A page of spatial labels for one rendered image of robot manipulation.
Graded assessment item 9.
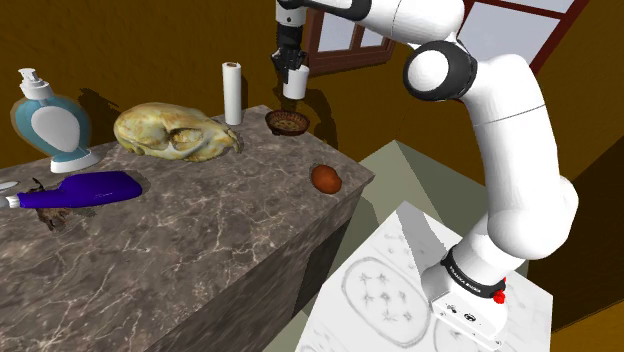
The red-brown framed window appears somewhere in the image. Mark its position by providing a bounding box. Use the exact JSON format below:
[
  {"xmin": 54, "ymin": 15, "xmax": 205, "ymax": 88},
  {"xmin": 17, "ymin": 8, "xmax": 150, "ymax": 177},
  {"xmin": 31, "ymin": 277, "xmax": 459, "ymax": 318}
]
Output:
[
  {"xmin": 303, "ymin": 8, "xmax": 397, "ymax": 78},
  {"xmin": 457, "ymin": 0, "xmax": 592, "ymax": 75}
]

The white paper towel roll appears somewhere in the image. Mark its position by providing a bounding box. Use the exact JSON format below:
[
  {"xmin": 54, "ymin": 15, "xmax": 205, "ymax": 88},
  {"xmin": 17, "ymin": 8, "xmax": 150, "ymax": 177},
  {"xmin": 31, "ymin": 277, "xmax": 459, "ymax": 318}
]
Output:
[{"xmin": 221, "ymin": 61, "xmax": 244, "ymax": 127}]

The white patterned robot stand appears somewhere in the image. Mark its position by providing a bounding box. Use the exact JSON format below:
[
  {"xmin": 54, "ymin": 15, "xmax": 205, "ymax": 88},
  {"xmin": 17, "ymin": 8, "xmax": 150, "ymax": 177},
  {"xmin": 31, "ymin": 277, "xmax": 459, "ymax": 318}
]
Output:
[{"xmin": 294, "ymin": 199, "xmax": 555, "ymax": 352}]

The small brown figure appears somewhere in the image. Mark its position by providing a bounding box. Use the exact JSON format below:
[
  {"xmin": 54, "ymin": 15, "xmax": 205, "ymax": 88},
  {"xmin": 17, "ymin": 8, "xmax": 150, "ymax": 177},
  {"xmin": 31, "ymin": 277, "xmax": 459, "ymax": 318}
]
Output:
[{"xmin": 30, "ymin": 177, "xmax": 73, "ymax": 232}]

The brown potato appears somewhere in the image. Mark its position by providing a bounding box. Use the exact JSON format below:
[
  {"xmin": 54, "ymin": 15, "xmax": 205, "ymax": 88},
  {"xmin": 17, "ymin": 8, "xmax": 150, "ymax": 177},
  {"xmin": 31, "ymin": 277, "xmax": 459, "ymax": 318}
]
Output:
[{"xmin": 310, "ymin": 164, "xmax": 343, "ymax": 196}]

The dark blue bottle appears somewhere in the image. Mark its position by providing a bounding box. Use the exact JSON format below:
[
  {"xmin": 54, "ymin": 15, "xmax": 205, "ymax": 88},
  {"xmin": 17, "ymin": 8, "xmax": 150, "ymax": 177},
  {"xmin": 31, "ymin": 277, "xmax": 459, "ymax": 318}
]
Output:
[{"xmin": 0, "ymin": 169, "xmax": 144, "ymax": 210}]

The blue and white soap dispenser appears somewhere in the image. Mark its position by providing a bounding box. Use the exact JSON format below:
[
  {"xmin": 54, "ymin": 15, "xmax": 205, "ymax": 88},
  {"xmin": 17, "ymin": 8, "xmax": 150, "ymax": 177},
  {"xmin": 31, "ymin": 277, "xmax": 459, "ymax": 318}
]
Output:
[{"xmin": 10, "ymin": 67, "xmax": 103, "ymax": 174}]

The yellowish animal skull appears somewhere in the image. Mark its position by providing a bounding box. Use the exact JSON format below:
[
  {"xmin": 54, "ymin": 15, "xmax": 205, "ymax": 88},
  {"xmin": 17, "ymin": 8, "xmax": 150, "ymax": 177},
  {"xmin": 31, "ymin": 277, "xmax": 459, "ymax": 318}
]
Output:
[{"xmin": 112, "ymin": 101, "xmax": 242, "ymax": 164}]

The brown wicker bowl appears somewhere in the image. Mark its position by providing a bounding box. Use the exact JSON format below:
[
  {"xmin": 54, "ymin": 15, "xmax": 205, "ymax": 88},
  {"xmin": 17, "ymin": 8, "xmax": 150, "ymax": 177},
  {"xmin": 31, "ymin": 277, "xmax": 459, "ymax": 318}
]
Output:
[{"xmin": 264, "ymin": 109, "xmax": 311, "ymax": 138}]

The white cup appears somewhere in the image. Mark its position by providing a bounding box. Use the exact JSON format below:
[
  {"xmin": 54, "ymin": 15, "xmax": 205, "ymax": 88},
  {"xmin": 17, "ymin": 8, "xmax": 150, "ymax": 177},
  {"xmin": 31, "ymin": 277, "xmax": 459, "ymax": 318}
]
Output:
[{"xmin": 282, "ymin": 64, "xmax": 311, "ymax": 101}]

